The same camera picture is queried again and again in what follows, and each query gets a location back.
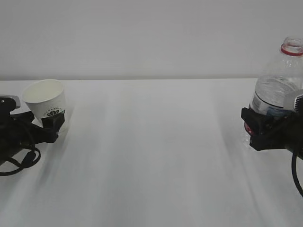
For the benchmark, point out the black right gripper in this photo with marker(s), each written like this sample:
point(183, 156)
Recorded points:
point(267, 132)

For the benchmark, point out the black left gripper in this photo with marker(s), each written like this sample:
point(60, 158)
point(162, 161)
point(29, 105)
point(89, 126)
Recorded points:
point(17, 132)

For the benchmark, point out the white paper coffee cup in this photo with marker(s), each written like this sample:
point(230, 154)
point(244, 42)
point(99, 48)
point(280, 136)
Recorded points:
point(46, 98)

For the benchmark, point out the clear plastic water bottle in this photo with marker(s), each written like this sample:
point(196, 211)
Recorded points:
point(282, 75)

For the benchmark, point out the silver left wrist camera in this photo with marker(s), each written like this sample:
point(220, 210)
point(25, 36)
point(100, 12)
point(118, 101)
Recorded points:
point(10, 102)

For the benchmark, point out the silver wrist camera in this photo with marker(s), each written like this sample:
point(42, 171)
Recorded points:
point(292, 100)
point(10, 102)

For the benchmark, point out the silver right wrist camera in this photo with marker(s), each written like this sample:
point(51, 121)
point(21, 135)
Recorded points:
point(292, 100)

